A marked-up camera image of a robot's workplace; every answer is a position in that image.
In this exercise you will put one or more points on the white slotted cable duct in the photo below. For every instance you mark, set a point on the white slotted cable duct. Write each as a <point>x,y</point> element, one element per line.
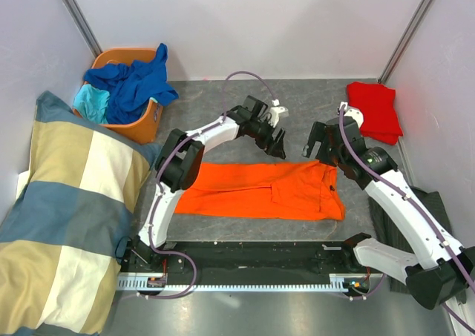
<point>143,282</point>

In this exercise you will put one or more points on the orange t shirt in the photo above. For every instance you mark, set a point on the orange t shirt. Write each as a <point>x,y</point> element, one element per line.
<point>283,190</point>

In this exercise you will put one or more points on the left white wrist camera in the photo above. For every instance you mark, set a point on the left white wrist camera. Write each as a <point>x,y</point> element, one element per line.
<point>276,112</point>

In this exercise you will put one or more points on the blue beige checked pillow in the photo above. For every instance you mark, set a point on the blue beige checked pillow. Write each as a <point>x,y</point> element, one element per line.
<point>61,239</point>

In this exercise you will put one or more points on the teal t shirt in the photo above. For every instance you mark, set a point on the teal t shirt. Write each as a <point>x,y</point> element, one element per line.
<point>92,103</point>

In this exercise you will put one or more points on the right aluminium frame post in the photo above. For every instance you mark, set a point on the right aluminium frame post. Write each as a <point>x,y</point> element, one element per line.
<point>405,40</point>

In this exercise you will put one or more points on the blue t shirt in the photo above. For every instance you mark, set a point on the blue t shirt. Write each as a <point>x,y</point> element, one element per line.
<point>132,86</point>

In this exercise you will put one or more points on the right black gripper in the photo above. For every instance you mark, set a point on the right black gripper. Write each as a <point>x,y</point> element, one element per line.
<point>318,133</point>

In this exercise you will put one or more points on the aluminium frame post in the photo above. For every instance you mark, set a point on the aluminium frame post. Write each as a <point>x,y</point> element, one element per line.
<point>405,40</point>
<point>83,26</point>

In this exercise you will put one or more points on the folded red t shirt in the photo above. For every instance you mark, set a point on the folded red t shirt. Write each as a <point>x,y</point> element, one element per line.
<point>376,102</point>

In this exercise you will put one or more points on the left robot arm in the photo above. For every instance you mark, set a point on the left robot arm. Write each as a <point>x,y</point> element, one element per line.
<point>178,164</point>

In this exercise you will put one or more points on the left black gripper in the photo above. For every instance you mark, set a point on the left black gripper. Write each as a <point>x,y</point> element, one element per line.
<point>273,147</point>

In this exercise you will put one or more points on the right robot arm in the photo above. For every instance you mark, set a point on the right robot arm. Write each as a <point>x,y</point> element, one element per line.
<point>438,267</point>

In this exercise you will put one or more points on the left aluminium frame post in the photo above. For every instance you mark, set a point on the left aluminium frame post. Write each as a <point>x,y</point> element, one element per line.
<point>83,26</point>

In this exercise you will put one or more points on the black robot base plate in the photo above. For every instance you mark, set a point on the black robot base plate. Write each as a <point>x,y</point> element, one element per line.
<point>245,262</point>

